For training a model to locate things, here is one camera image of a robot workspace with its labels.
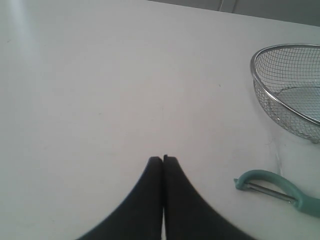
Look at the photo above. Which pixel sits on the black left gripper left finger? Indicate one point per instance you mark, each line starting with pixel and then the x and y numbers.
pixel 140 215

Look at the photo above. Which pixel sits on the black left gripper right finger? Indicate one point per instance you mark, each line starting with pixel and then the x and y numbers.
pixel 187 215

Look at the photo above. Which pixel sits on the teal handled peeler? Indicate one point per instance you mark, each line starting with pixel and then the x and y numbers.
pixel 291 193

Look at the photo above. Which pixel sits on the oval steel mesh basket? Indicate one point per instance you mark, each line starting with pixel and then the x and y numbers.
pixel 286 82

